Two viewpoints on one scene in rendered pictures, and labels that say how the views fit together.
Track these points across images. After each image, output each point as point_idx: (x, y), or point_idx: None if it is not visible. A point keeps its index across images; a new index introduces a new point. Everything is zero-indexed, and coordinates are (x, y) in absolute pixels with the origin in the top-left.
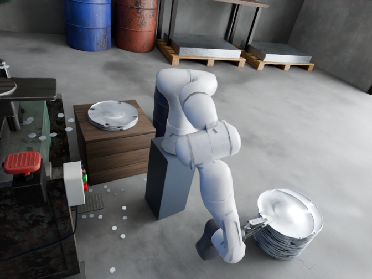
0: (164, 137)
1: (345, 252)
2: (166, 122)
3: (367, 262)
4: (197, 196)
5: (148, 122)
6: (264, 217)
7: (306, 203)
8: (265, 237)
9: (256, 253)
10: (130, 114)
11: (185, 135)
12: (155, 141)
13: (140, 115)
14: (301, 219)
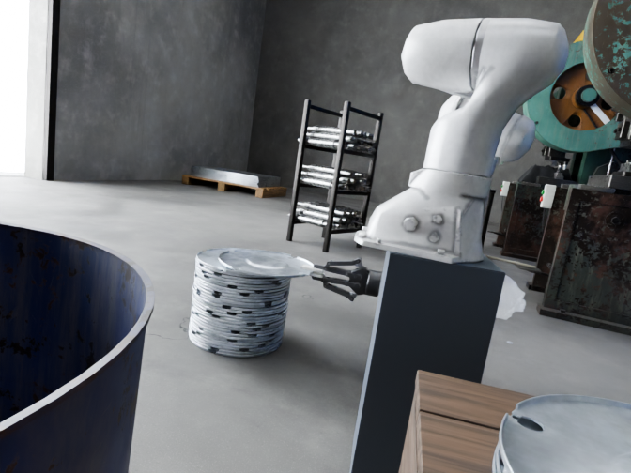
0: (480, 234)
1: (183, 294)
2: (490, 182)
3: (177, 284)
4: (290, 437)
5: (438, 408)
6: (308, 272)
7: (212, 254)
8: (285, 316)
9: (297, 344)
10: (558, 450)
11: (523, 116)
12: (495, 267)
13: (469, 466)
14: (258, 255)
